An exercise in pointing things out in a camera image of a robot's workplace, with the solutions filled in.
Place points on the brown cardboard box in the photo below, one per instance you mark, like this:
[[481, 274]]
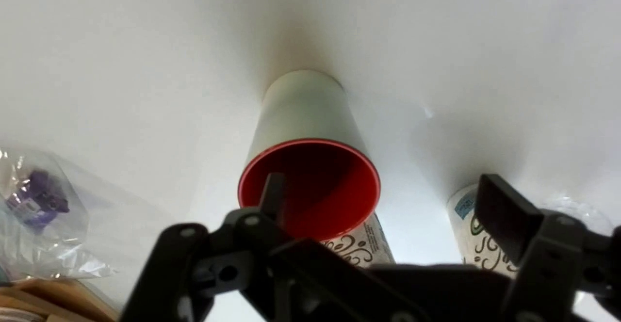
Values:
[[53, 300]]

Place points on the white cup with red inside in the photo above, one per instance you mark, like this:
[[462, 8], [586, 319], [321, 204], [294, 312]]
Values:
[[303, 113]]

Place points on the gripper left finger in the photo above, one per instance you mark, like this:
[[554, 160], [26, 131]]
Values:
[[187, 268]]

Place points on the clear plastic lid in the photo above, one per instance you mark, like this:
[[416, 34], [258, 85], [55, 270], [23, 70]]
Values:
[[580, 210]]

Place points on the clear plastic bag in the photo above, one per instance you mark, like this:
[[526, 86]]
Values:
[[97, 225]]

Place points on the purple item in bag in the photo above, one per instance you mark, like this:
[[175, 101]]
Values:
[[39, 198]]

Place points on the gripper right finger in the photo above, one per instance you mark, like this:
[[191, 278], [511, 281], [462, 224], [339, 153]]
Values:
[[507, 215]]

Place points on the white paper cup black swirls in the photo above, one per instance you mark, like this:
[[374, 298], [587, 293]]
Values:
[[468, 234], [368, 244]]

